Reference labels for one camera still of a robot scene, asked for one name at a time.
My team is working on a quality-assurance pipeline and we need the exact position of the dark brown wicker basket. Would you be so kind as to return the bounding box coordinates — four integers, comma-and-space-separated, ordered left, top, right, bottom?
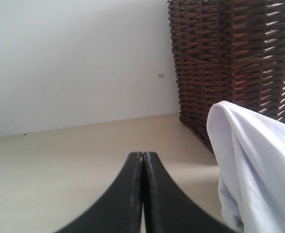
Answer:
168, 0, 285, 149

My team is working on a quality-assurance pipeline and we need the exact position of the white t-shirt with red lettering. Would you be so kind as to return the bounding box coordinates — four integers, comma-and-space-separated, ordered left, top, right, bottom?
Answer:
207, 101, 285, 233

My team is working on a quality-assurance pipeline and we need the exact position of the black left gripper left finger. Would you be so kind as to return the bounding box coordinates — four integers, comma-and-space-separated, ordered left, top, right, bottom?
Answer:
58, 152, 143, 233

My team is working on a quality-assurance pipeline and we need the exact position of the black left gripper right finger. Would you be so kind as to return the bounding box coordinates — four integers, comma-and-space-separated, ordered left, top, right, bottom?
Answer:
142, 152, 233, 233

